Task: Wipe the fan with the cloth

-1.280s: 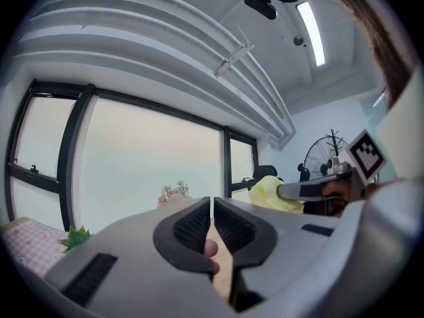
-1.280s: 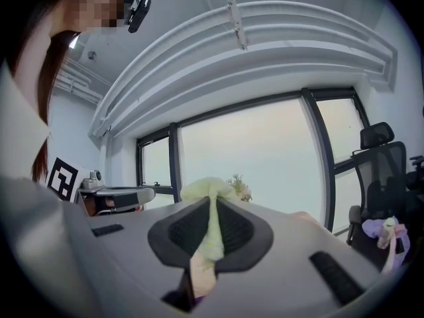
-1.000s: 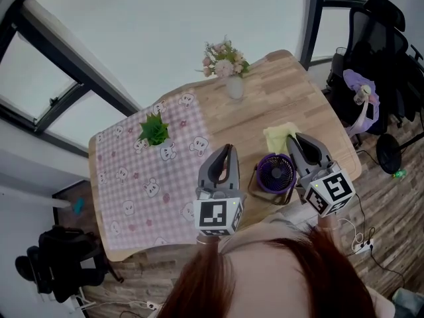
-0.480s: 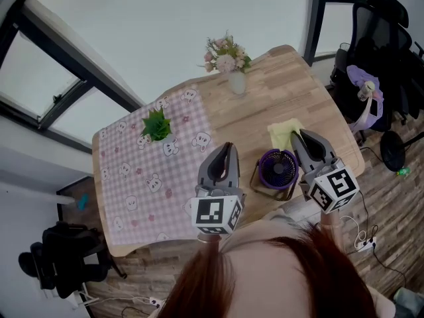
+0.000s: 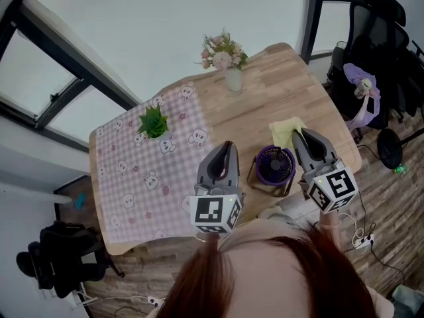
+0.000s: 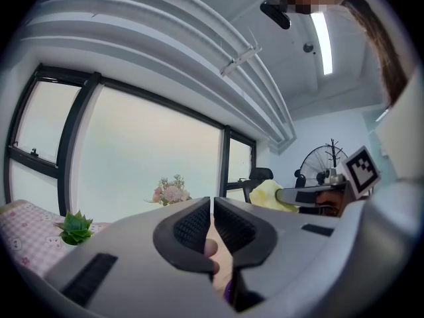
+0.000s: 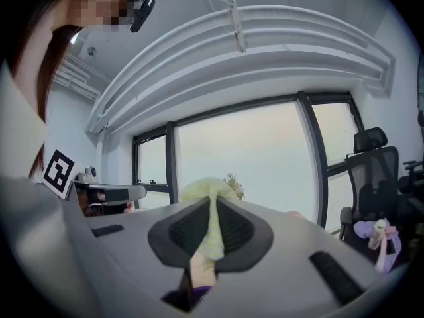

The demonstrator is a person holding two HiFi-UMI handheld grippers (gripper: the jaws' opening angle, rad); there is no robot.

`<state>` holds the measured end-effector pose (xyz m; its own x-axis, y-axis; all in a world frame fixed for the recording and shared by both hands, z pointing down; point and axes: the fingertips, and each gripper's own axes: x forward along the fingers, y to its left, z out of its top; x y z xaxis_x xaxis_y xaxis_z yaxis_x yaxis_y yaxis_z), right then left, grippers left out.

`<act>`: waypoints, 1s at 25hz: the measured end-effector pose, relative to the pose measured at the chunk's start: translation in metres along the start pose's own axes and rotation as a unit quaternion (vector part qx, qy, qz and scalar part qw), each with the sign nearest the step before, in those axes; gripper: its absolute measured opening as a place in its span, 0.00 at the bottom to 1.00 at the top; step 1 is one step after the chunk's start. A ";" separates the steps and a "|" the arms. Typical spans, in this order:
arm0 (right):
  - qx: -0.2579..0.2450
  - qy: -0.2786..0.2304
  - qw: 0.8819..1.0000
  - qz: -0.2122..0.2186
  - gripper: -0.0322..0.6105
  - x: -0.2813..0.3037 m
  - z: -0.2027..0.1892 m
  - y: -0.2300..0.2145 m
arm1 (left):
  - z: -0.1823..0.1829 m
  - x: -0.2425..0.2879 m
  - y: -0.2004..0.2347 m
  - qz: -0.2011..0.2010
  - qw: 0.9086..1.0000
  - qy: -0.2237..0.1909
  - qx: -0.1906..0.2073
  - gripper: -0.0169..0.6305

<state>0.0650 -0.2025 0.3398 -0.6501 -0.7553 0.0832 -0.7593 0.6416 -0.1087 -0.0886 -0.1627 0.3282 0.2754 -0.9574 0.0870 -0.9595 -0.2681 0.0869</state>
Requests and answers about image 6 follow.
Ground green potted plant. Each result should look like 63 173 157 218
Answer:
54 209 95 246

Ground black head-worn camera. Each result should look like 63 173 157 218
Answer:
260 0 292 30

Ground person's left hand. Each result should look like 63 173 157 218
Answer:
203 238 222 277

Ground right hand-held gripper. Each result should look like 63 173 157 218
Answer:
274 144 381 212

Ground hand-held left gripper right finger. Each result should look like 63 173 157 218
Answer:
213 195 364 318

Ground pink checked tablecloth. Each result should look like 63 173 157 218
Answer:
0 201 110 278

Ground white pipe bracket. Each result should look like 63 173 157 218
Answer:
219 43 263 78

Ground black office chair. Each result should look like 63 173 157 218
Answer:
238 166 275 203

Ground pink flower bouquet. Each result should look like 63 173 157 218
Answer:
144 174 193 207

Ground person's right hand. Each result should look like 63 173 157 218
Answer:
313 189 345 217

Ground black coat rack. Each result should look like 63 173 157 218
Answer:
324 138 345 170

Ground yellow cleaning cloth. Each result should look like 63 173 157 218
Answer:
248 179 299 213

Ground black framed window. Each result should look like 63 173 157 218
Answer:
5 63 258 227

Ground long ceiling light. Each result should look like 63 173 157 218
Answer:
309 11 334 76

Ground white ceiling pipe run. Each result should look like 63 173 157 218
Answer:
19 0 297 155

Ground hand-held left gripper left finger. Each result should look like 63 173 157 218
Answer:
44 195 239 318

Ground black standing floor fan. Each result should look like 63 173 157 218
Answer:
293 144 348 188

